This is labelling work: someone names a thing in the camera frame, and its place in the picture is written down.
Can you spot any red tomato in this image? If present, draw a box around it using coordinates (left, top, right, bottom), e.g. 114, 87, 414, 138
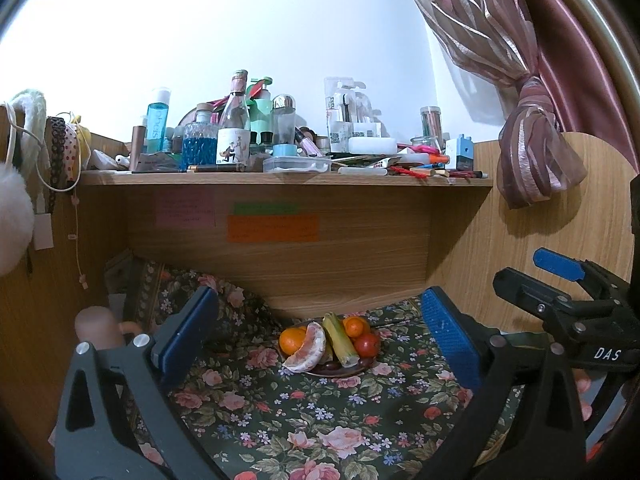
352, 332, 381, 359

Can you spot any small orange kumquat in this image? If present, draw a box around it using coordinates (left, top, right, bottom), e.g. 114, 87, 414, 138
343, 316, 359, 339

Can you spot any large orange mandarin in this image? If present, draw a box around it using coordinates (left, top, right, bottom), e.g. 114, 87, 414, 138
279, 327, 306, 356

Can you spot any long sugarcane piece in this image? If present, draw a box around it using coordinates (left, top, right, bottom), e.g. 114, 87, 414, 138
322, 312, 360, 368

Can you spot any peeled pink pomelo segment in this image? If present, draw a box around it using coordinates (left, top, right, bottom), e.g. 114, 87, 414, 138
283, 322, 326, 373

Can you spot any medium orange mandarin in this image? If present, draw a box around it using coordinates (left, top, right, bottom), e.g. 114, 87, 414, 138
352, 316, 371, 337

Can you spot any short sugarcane piece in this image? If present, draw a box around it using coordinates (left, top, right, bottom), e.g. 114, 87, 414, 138
319, 341, 334, 364

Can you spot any person's hand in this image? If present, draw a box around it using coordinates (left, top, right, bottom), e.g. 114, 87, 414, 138
573, 368, 608, 422

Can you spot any floral dark green cloth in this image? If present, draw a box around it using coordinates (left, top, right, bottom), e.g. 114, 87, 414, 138
102, 253, 526, 480

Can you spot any blue pencil sharpener box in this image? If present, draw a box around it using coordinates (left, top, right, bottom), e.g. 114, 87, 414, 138
446, 134, 474, 171

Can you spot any orange marker pen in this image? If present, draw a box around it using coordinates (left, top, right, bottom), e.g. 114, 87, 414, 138
419, 153, 450, 165

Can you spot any dark brown round plate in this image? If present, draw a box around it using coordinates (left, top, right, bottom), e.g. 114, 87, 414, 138
278, 319, 378, 378

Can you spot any clear jar with sticks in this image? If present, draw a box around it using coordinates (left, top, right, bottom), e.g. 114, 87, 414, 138
420, 106, 445, 151

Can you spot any pink sticky note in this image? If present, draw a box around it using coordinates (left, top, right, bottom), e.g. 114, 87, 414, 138
154, 186, 216, 230

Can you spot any pink striped tied curtain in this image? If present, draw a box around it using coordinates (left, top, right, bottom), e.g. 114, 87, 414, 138
414, 0, 639, 209

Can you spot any orange sticky note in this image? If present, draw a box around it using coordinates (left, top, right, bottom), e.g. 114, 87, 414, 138
227, 214, 320, 244

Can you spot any wooden shelf board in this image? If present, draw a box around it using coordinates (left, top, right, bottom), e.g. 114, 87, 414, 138
79, 170, 494, 188

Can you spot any green sticky note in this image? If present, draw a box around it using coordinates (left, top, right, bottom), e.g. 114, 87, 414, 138
233, 202, 299, 216

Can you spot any white organizer with cosmetics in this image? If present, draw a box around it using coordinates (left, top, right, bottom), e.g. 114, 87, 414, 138
323, 76, 382, 154

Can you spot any clear plastic food container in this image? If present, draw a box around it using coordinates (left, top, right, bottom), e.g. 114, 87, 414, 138
262, 156, 332, 174

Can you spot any blue textured glass jar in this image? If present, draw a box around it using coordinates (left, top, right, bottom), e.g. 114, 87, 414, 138
181, 103, 217, 171

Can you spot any clear wine bottle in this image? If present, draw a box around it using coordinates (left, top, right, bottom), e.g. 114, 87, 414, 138
216, 70, 250, 170

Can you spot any blue liquid bottle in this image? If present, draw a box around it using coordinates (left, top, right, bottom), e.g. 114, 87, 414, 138
145, 89, 170, 153

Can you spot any green spray bottle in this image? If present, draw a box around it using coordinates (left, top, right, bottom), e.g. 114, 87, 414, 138
246, 77, 273, 146

